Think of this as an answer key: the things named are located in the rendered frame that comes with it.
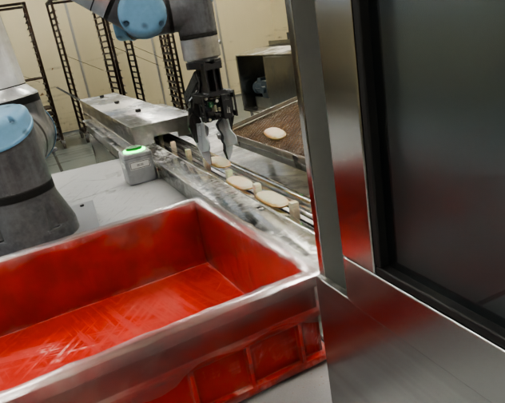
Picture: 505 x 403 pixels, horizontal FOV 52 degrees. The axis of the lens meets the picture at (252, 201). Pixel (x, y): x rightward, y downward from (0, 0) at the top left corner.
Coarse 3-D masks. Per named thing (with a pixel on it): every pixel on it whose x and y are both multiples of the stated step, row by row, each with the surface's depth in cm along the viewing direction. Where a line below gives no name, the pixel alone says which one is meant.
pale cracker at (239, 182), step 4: (236, 176) 105; (240, 176) 105; (228, 180) 104; (232, 180) 103; (236, 180) 102; (240, 180) 102; (244, 180) 101; (248, 180) 101; (232, 184) 102; (236, 184) 100; (240, 184) 100; (244, 184) 99; (248, 184) 99; (236, 188) 100; (240, 188) 99; (244, 188) 98; (248, 188) 98
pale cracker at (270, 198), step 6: (258, 192) 94; (264, 192) 92; (270, 192) 92; (258, 198) 91; (264, 198) 89; (270, 198) 88; (276, 198) 88; (282, 198) 88; (264, 204) 89; (270, 204) 87; (276, 204) 86; (282, 204) 86
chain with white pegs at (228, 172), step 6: (72, 96) 382; (162, 138) 156; (162, 144) 157; (174, 144) 144; (174, 150) 144; (186, 150) 131; (186, 156) 132; (204, 162) 119; (210, 168) 120; (228, 174) 106; (252, 186) 95; (258, 186) 94; (288, 204) 82; (294, 204) 82; (294, 210) 82; (294, 216) 82; (306, 222) 81
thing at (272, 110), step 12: (276, 108) 138; (252, 120) 135; (264, 120) 133; (276, 120) 129; (240, 132) 130; (288, 132) 117; (300, 132) 114; (252, 144) 116; (264, 144) 110; (300, 144) 106; (288, 156) 101; (300, 156) 96
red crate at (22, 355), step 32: (160, 288) 71; (192, 288) 70; (224, 288) 68; (64, 320) 67; (96, 320) 66; (128, 320) 65; (160, 320) 63; (0, 352) 62; (32, 352) 61; (64, 352) 60; (96, 352) 59; (256, 352) 48; (288, 352) 49; (320, 352) 51; (0, 384) 56; (192, 384) 44; (224, 384) 47; (256, 384) 48
